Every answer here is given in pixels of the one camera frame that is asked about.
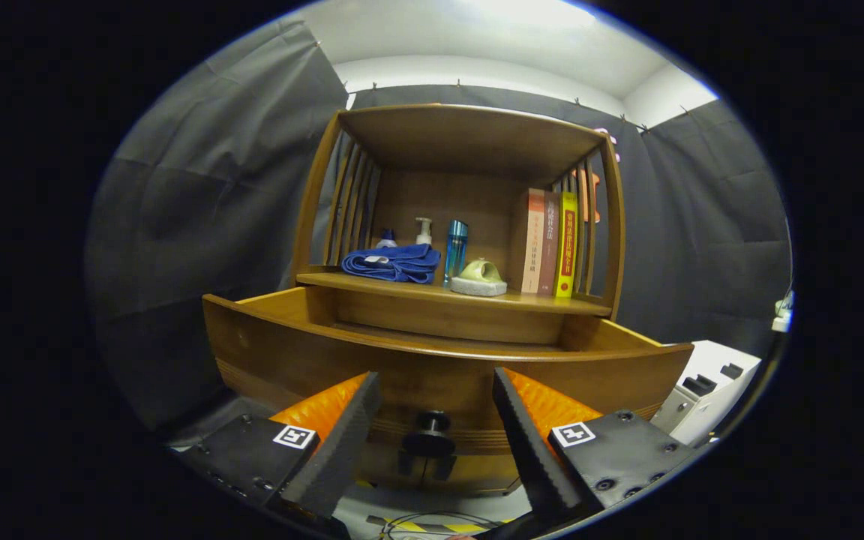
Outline black backdrop cloth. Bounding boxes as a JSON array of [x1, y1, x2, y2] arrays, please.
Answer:
[[85, 19, 793, 436]]

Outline beige orange book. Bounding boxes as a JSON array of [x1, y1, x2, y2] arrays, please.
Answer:
[[511, 188, 547, 294]]

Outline white appliance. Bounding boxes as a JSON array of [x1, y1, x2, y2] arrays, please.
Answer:
[[649, 340, 763, 449]]

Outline brown book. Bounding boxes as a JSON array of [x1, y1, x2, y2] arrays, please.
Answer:
[[538, 191, 562, 296]]

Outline tall blue glass bottle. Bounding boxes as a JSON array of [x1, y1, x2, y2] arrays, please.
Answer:
[[443, 219, 469, 289]]

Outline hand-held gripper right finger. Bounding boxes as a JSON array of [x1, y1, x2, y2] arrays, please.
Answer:
[[492, 367, 699, 526]]

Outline folded blue towel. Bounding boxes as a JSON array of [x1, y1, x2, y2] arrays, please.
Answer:
[[340, 244, 442, 285]]

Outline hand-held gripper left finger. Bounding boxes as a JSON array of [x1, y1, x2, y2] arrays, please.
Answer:
[[169, 371, 382, 522]]

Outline wooden countertop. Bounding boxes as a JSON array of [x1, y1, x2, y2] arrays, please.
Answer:
[[295, 271, 614, 317]]

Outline green handled cleaning brush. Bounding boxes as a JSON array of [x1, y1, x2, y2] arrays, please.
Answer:
[[450, 257, 509, 298]]

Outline yellow book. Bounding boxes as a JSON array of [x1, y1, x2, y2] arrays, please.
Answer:
[[553, 191, 579, 299]]

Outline wooden cabinet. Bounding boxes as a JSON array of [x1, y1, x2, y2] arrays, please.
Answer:
[[291, 103, 626, 496]]

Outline thin black cables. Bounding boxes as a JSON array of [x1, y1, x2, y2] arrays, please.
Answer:
[[379, 510, 512, 539]]

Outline wooden drawer with black knob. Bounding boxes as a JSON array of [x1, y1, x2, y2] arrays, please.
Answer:
[[202, 285, 695, 481]]

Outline small white green device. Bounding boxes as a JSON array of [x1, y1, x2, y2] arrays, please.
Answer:
[[771, 291, 794, 333]]

